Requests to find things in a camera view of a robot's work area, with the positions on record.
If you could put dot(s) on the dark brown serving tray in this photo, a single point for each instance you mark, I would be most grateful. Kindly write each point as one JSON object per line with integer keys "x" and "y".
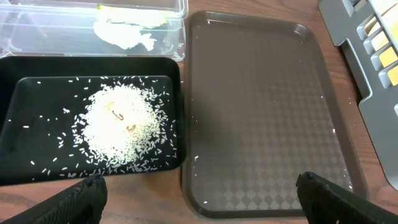
{"x": 260, "y": 110}

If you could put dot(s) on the yellow plate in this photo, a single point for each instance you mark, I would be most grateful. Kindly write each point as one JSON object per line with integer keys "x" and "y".
{"x": 388, "y": 11}

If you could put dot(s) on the green snack wrapper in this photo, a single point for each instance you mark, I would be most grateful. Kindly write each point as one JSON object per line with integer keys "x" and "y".
{"x": 143, "y": 17}

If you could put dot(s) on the rice food waste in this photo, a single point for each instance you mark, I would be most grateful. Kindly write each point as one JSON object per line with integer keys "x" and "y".
{"x": 72, "y": 127}

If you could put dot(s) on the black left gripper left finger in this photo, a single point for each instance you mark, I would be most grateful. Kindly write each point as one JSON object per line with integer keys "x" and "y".
{"x": 82, "y": 203}

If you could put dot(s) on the black plastic bin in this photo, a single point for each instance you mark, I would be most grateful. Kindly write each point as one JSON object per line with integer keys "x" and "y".
{"x": 14, "y": 69}

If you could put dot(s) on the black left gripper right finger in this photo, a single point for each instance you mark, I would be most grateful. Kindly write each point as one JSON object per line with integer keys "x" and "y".
{"x": 324, "y": 202}

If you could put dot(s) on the clear plastic bin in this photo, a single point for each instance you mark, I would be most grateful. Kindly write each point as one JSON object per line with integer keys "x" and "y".
{"x": 65, "y": 27}

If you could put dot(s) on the grey dishwasher rack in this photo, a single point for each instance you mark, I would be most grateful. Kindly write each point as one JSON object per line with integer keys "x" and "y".
{"x": 346, "y": 23}

